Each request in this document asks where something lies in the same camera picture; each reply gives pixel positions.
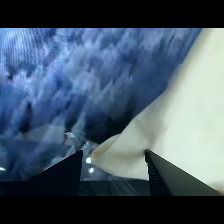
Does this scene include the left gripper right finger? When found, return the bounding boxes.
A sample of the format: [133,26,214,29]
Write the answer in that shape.
[144,148,224,197]

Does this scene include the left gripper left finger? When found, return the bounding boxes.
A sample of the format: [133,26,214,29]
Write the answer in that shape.
[30,149,84,197]

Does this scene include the beige garment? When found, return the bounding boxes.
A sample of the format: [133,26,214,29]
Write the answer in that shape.
[90,28,224,194]

